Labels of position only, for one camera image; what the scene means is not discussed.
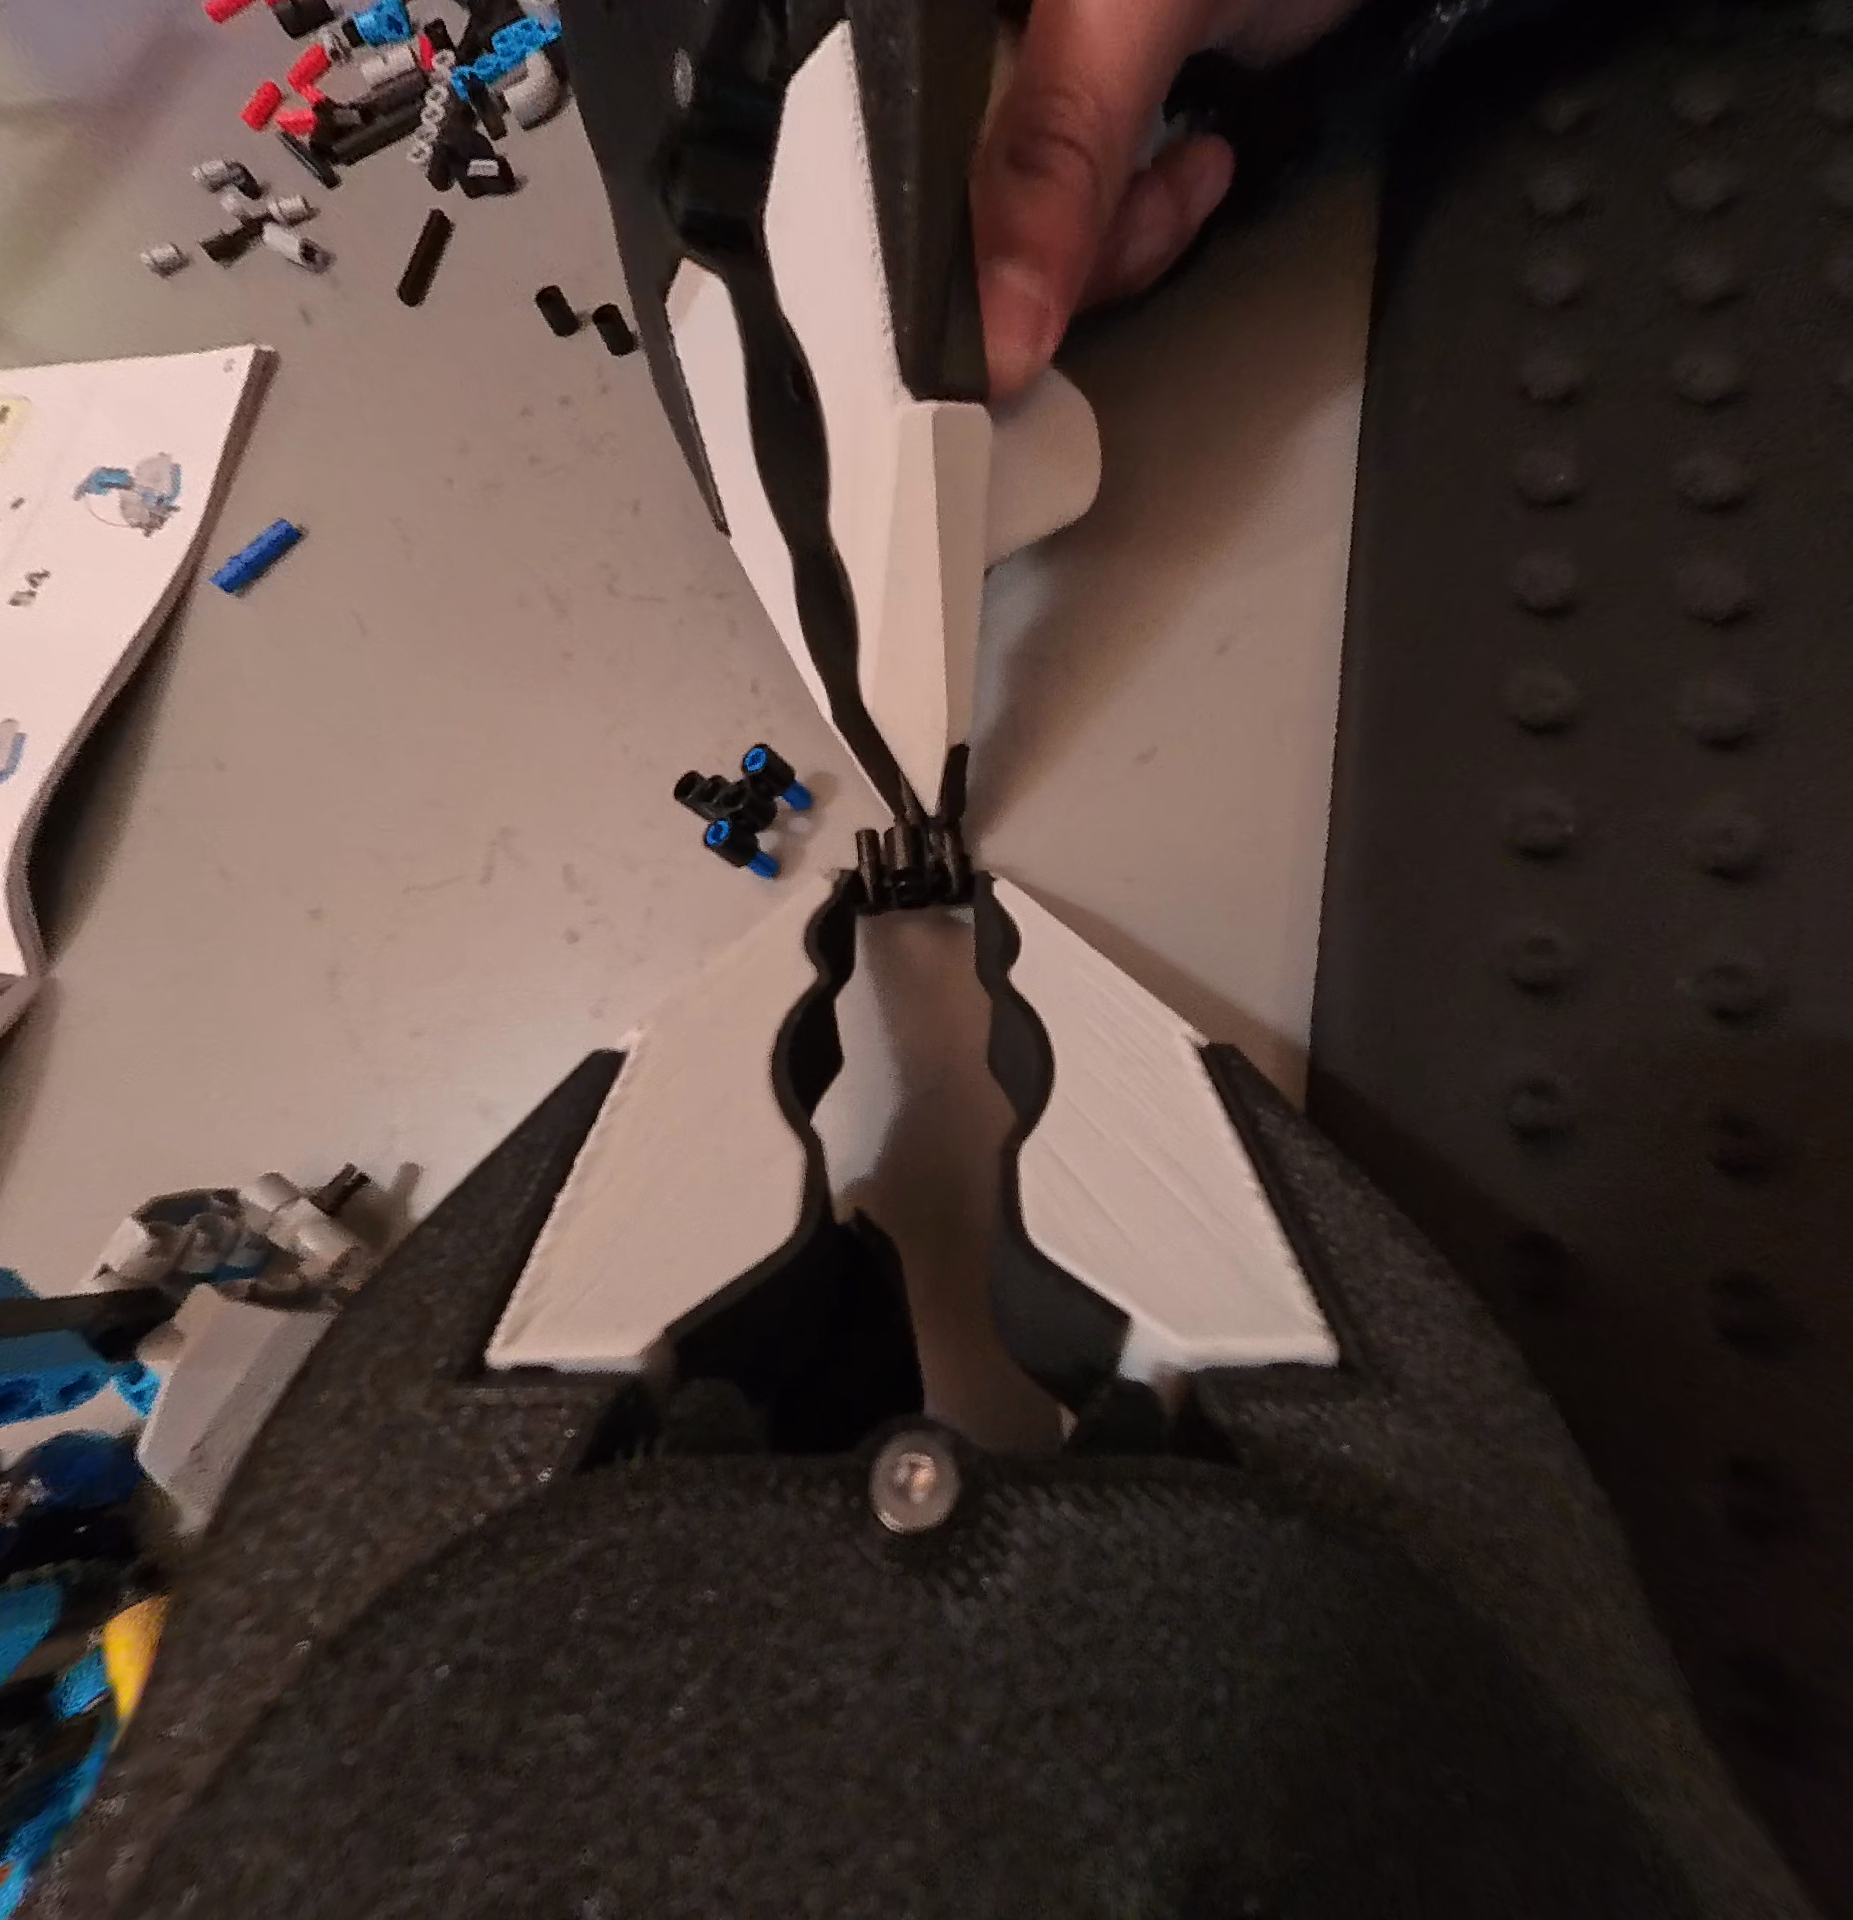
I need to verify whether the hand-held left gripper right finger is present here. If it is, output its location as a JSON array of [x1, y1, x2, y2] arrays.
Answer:
[[970, 877, 1338, 1413]]

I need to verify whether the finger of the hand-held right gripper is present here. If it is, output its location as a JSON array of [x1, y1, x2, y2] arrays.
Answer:
[[665, 263, 913, 790], [757, 20, 997, 805]]

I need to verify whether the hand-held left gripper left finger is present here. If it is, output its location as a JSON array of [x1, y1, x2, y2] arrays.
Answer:
[[481, 873, 864, 1374]]

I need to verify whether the black connector brick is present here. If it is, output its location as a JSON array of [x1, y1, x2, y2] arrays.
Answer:
[[851, 741, 970, 914]]

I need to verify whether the grey desk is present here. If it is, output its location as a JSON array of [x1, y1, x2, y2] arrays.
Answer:
[[0, 0, 1376, 1594]]

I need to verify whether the person's right hand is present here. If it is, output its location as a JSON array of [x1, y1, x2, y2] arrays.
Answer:
[[970, 0, 1322, 405]]

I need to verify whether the pile of loose toy bricks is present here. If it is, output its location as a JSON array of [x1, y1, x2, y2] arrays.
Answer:
[[136, 0, 567, 282]]

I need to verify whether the black blue connector assembly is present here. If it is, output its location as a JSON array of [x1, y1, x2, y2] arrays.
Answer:
[[673, 745, 815, 878]]

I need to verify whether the blue yellow brick assembly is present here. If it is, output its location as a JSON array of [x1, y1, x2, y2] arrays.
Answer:
[[0, 1163, 417, 1920]]

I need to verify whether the blue pin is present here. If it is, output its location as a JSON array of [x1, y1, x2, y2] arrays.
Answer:
[[209, 518, 302, 598]]

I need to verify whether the black studded mat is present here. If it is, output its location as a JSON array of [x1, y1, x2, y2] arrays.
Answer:
[[1308, 0, 1853, 1920]]

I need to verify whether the toy instruction booklet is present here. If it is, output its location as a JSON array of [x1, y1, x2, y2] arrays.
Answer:
[[0, 345, 277, 1055]]

